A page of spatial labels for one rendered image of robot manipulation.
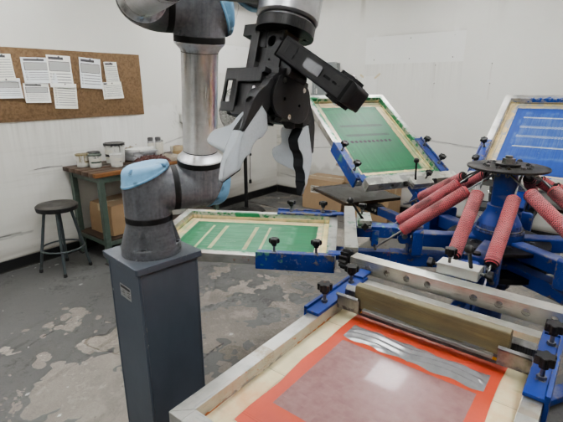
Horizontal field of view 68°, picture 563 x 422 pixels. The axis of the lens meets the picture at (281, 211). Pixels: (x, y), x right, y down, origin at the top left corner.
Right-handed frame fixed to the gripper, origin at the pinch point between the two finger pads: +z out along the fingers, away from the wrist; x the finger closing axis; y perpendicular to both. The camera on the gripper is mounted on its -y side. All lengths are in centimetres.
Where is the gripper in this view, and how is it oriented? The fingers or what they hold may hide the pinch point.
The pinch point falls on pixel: (270, 192)
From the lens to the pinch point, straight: 50.3
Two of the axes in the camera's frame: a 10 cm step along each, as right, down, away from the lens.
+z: -1.8, 9.8, 0.5
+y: -7.9, -1.8, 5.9
